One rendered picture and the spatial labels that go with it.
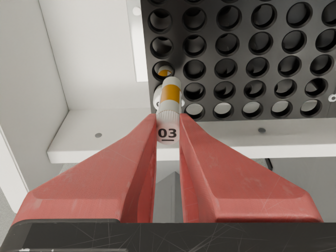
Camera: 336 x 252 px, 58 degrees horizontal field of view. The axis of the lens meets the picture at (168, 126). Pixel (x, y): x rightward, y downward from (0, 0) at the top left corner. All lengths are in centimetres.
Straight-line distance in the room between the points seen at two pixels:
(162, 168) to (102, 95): 114
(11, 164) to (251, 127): 17
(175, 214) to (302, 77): 107
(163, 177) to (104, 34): 122
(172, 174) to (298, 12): 123
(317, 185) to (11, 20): 49
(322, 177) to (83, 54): 42
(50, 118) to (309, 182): 47
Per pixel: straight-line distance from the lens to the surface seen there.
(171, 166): 138
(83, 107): 28
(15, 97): 21
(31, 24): 24
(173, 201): 127
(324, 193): 55
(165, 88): 15
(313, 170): 57
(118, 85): 26
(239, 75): 18
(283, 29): 18
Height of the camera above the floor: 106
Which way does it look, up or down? 56 degrees down
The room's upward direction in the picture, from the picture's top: 178 degrees counter-clockwise
